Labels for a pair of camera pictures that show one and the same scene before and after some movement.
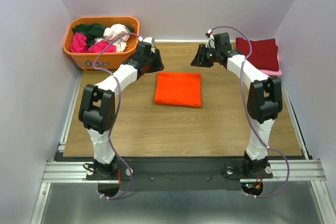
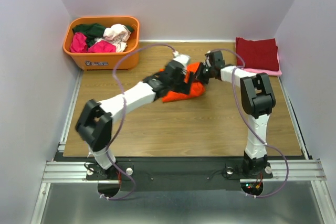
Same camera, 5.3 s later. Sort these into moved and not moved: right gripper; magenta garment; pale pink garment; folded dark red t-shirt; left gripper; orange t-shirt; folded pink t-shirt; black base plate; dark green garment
Moved: orange t-shirt; right gripper; left gripper
Not moved: pale pink garment; folded dark red t-shirt; black base plate; folded pink t-shirt; magenta garment; dark green garment
